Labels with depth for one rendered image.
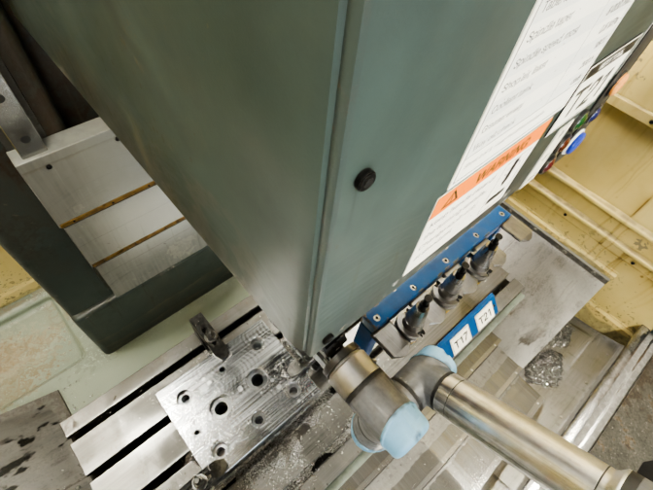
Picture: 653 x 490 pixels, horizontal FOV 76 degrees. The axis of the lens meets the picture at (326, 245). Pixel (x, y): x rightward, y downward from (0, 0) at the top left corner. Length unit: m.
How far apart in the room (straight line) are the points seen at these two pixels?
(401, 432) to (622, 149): 1.03
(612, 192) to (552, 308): 0.41
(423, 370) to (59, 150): 0.76
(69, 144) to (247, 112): 0.72
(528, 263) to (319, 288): 1.38
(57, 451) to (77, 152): 0.87
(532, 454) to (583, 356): 1.04
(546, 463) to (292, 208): 0.57
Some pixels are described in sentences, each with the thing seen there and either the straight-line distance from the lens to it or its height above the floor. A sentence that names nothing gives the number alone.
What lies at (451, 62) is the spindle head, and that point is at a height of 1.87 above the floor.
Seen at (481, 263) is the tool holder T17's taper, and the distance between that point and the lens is 0.94.
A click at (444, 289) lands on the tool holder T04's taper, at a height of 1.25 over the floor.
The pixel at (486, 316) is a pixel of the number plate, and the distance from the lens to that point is 1.26.
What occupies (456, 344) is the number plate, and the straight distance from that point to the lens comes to 1.19.
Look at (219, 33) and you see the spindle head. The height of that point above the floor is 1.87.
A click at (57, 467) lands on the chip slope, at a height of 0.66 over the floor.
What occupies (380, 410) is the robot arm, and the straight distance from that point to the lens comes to 0.64.
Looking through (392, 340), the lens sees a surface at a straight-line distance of 0.83.
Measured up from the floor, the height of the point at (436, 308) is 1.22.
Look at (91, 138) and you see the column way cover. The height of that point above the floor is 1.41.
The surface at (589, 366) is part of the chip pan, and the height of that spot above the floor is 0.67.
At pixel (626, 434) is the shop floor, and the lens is 2.54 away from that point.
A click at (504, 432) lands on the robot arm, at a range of 0.72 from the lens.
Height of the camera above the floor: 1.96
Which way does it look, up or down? 55 degrees down
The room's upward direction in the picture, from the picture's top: 9 degrees clockwise
